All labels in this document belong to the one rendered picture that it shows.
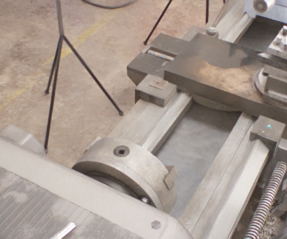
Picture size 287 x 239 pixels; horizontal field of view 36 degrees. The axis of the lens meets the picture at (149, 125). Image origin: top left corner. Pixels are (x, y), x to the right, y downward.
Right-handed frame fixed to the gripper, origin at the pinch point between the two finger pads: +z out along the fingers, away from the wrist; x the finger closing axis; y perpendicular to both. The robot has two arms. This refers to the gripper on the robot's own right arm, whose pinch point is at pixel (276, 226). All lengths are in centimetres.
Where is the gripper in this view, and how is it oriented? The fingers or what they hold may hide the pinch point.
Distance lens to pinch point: 147.4
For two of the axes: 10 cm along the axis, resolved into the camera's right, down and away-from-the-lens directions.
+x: 3.1, -5.6, 7.7
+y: 8.4, 5.4, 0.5
